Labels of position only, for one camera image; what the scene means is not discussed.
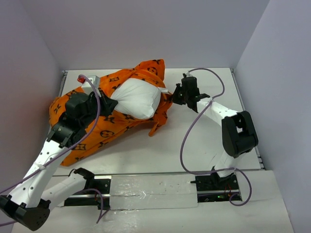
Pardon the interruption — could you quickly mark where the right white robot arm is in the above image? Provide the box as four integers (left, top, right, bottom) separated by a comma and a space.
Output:
172, 73, 259, 190

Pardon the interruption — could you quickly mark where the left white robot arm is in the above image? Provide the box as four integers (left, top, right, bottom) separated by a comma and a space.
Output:
0, 90, 117, 231

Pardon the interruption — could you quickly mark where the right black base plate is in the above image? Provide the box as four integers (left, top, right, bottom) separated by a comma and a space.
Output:
190, 173, 242, 203

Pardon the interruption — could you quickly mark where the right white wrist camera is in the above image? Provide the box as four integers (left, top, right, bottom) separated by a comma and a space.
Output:
183, 71, 196, 79

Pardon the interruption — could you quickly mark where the white pillow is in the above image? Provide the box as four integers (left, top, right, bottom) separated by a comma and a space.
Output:
110, 78, 169, 120

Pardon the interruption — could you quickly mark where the aluminium mounting rail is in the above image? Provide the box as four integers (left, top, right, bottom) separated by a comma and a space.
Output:
92, 169, 264, 180

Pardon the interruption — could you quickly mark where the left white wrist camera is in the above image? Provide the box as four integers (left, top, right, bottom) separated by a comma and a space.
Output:
77, 75, 100, 89

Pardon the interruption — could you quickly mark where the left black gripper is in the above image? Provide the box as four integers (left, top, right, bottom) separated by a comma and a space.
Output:
79, 89, 116, 128

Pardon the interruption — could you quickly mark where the orange patterned pillowcase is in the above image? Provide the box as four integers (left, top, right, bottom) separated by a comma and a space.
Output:
61, 59, 172, 166

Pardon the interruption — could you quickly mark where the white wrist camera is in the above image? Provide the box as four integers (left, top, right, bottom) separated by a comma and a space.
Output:
77, 75, 100, 89
183, 71, 196, 79

